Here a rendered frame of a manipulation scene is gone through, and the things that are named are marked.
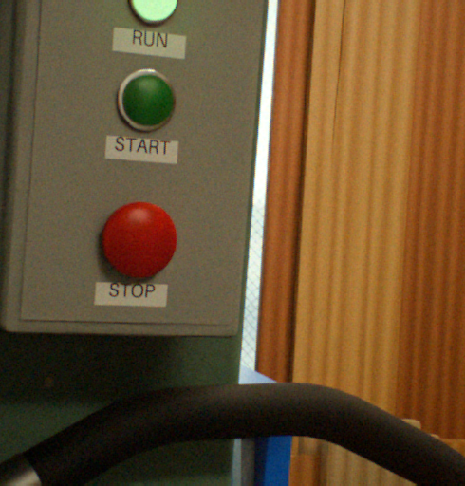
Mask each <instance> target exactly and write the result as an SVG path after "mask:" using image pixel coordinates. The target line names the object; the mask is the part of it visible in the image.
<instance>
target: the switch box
mask: <svg viewBox="0 0 465 486"><path fill-rule="evenodd" d="M264 2H265V0H178V3H177V10H176V12H175V14H174V15H173V16H172V17H171V18H170V19H169V20H166V21H164V23H162V24H158V25H150V24H146V22H144V21H141V20H140V19H139V18H138V17H137V16H136V15H135V14H134V12H133V11H132V9H131V6H129V2H128V0H0V328H2V329H3V330H5V331H7V332H8V333H9V334H27V333H38V335H41V334H82V335H126V336H170V337H215V338H230V337H232V336H234V335H236V334H237V332H238V327H239V314H240V302H241V289H242V275H243V262H244V250H245V236H246V223H247V210H248V198H249V185H250V172H251V159H252V146H253V133H254V120H255V107H256V93H257V81H258V67H259V54H260V41H261V28H262V15H264ZM114 28H126V29H134V30H144V31H152V32H160V33H170V35H177V36H186V47H185V60H183V59H174V57H165V56H157V55H147V54H138V53H129V52H119V51H112V46H113V31H114ZM144 69H150V70H155V71H156V72H157V73H159V74H161V75H162V76H164V77H165V78H167V79H168V80H169V82H170V83H171V86H172V87H173V89H174V91H175V96H176V106H175V110H174V114H173V116H172V118H171V119H170V120H169V121H168V122H167V123H166V125H163V126H162V127H161V128H160V129H157V130H154V131H140V130H138V129H134V128H132V127H131V126H129V124H128V123H127V122H126V121H125V120H123V119H122V117H121V115H120V112H119V110H118V106H117V95H118V91H119V88H120V85H121V82H122V81H123V80H124V79H126V78H127V77H128V76H129V75H131V74H133V72H135V71H138V70H144ZM106 135H107V136H119V137H131V138H143V139H144V140H167V141H177V151H178V155H177V163H165V162H152V161H138V160H126V159H106V158H105V145H106ZM130 202H147V203H152V204H155V205H157V206H159V207H160V208H161V209H164V210H165V212H166V213H167V214H168V215H169V216H170V217H171V219H172V220H173V222H174V226H175V229H176V234H177V244H176V249H175V252H174V255H173V257H172V259H171V261H170V262H169V264H168V265H167V266H166V267H165V268H164V270H161V271H160V272H158V273H156V274H154V275H152V276H147V277H132V276H128V275H125V274H123V273H121V272H118V271H116V270H115V268H114V267H113V266H112V265H111V264H110V263H109V261H108V260H106V258H105V256H104V252H103V249H102V231H103V228H104V224H105V222H106V220H108V218H109V217H110V216H111V215H112V214H113V213H114V212H115V210H117V209H118V208H119V207H121V206H123V205H124V204H127V203H130ZM101 282H121V284H146V285H168V290H167V303H166V307H150V306H119V305H94V300H96V286H97V283H101Z"/></svg>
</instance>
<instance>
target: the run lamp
mask: <svg viewBox="0 0 465 486"><path fill-rule="evenodd" d="M128 2H129V6H131V9H132V11H133V12H134V14H135V15H136V16H137V17H138V18H139V19H140V20H141V21H144V22H146V24H150V25H158V24H162V23H164V21H166V20H169V19H170V18H171V17H172V16H173V15H174V14H175V12H176V10H177V3H178V0H128Z"/></svg>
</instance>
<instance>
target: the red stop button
mask: <svg viewBox="0 0 465 486"><path fill-rule="evenodd" d="M176 244H177V234H176V229H175V226H174V222H173V220H172V219H171V217H170V216H169V215H168V214H167V213H166V212H165V210H164V209H161V208H160V207H159V206H157V205H155V204H152V203H147V202H130V203H127V204H124V205H123V206H121V207H119V208H118V209H117V210H115V212H114V213H113V214H112V215H111V216H110V217H109V218H108V220H106V222H105V224H104V228H103V231H102V249H103V252H104V256H105V258H106V260H108V261H109V263H110V264H111V265H112V266H113V267H114V268H115V270H116V271H118V272H121V273H123V274H125V275H128V276H132V277H147V276H152V275H154V274H156V273H158V272H160V271H161V270H164V268H165V267H166V266H167V265H168V264H169V262H170V261H171V259H172V257H173V255H174V252H175V249H176Z"/></svg>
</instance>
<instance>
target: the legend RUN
mask: <svg viewBox="0 0 465 486"><path fill-rule="evenodd" d="M185 47H186V36H177V35H170V33H160V32H152V31H144V30H134V29H126V28H114V31H113V46H112V51H119V52H129V53H138V54H147V55H157V56H165V57H174V59H183V60H185Z"/></svg>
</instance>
